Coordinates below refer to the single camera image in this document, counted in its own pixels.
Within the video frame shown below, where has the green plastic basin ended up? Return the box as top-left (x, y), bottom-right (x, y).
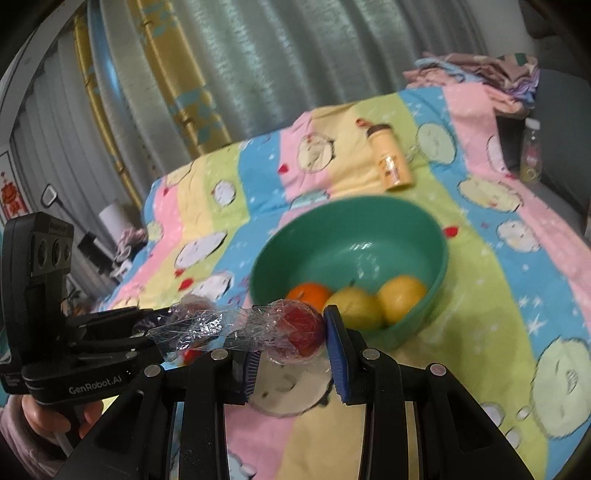
top-left (249, 195), bottom-right (450, 352)

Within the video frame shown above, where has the pile of folded clothes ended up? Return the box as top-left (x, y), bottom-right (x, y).
top-left (403, 52), bottom-right (541, 116)

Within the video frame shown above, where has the white cylindrical object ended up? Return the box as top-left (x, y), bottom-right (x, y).
top-left (99, 203), bottom-right (134, 237)

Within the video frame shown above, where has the red fruit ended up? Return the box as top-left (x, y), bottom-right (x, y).
top-left (131, 295), bottom-right (331, 370)

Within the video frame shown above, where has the cartoon printed blanket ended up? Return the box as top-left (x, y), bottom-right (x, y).
top-left (95, 85), bottom-right (591, 480)

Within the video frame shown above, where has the orange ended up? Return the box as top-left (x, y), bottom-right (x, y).
top-left (285, 282), bottom-right (333, 315)

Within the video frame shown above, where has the crumpled patterned cloth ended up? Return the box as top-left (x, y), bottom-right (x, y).
top-left (115, 225), bottom-right (149, 260)

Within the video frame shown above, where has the person's left hand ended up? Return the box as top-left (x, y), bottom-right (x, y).
top-left (21, 397), bottom-right (105, 445)

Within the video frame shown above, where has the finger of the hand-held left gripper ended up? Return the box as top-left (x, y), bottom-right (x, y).
top-left (65, 306), bottom-right (181, 340)
top-left (69, 340), bottom-right (167, 367)

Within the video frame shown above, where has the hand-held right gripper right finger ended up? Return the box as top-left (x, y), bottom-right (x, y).
top-left (323, 305), bottom-right (533, 480)

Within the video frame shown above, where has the yellow round fruit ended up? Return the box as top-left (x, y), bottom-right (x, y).
top-left (376, 275), bottom-right (428, 325)
top-left (324, 287), bottom-right (385, 331)

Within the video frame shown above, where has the red wall decoration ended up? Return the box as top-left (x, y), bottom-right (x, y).
top-left (0, 171), bottom-right (24, 222)

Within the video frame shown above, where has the clear plastic drink bottle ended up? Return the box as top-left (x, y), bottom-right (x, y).
top-left (519, 117), bottom-right (546, 185)

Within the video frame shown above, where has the grey curtain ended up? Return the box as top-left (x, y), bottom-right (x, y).
top-left (92, 0), bottom-right (490, 155)

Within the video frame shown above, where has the grey ribbed sofa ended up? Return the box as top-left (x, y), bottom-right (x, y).
top-left (496, 0), bottom-right (591, 222)

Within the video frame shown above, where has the white cable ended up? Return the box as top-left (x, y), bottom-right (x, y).
top-left (53, 427), bottom-right (77, 457)

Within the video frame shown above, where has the person's left forearm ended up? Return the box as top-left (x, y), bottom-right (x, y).
top-left (0, 396), bottom-right (70, 472)

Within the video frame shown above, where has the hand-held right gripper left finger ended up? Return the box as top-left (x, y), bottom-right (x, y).
top-left (55, 349), bottom-right (264, 480)

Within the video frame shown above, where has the yellow bear-print bottle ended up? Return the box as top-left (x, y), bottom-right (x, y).
top-left (358, 117), bottom-right (411, 191)

